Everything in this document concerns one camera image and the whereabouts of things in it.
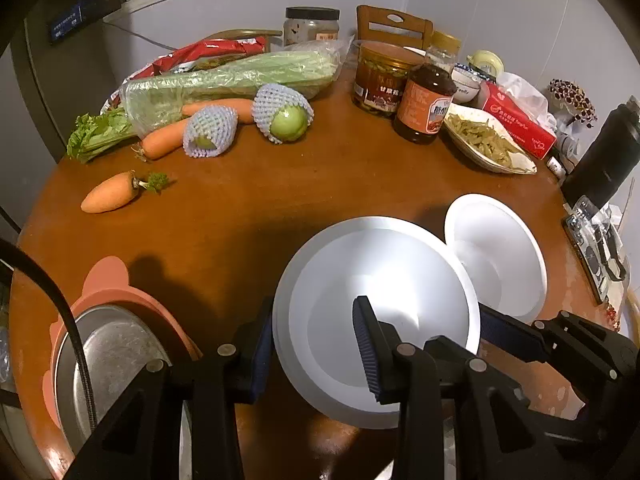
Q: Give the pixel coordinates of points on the brown decorative bundle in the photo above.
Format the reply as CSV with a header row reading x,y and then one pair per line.
x,y
572,97

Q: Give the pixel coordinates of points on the glass jar with dark lid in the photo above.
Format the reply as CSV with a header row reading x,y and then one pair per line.
x,y
310,27

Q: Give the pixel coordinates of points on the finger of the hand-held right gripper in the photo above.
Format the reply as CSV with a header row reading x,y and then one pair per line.
x,y
512,392
510,337

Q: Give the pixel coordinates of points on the small red instant noodle bowl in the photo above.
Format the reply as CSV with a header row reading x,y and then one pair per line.
x,y
500,250

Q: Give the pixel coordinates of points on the white plate with food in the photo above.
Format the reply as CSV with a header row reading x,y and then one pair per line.
x,y
485,140

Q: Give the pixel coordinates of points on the pink bear-shaped plate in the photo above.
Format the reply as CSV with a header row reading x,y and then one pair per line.
x,y
107,280

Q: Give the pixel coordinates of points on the brown sauce bottle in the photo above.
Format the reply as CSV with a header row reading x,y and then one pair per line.
x,y
422,105

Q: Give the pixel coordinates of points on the pickle jar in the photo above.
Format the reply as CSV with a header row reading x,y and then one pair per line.
x,y
380,85

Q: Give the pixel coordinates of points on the wooden chair back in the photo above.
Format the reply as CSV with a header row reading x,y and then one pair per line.
x,y
380,22

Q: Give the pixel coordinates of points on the tape roll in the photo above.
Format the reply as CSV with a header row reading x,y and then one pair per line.
x,y
475,60

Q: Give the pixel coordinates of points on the grey refrigerator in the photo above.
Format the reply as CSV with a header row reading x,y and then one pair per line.
x,y
50,85

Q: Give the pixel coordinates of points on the green fruit in foam net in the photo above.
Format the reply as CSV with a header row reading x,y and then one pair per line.
x,y
287,122
210,127

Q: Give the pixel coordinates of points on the red tissue box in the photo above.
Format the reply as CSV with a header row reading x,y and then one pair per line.
x,y
515,120

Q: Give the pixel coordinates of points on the black thermos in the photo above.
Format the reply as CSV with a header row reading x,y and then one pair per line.
x,y
605,160

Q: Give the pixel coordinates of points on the large red instant noodle bowl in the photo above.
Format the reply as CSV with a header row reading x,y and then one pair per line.
x,y
340,310

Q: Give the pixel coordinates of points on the carrot with green leaves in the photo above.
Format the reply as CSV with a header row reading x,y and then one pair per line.
x,y
107,194

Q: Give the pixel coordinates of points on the small white bowl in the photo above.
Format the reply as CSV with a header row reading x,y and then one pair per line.
x,y
467,87

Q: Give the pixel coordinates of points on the wooden chair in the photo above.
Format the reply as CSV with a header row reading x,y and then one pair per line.
x,y
380,22
245,34

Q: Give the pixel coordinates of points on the clear plastic box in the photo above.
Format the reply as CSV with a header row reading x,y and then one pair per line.
x,y
595,250

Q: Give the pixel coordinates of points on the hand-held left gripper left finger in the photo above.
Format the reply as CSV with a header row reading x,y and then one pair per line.
x,y
260,350

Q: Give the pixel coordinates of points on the round metal pan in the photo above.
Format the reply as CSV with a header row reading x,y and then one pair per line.
x,y
115,360

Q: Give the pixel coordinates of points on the red snack bag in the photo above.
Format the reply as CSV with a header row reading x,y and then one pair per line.
x,y
210,52

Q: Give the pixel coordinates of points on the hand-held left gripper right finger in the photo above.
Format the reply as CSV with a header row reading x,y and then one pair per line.
x,y
372,350

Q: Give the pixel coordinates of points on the yellow lid spice jar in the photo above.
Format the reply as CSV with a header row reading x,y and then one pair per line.
x,y
446,45

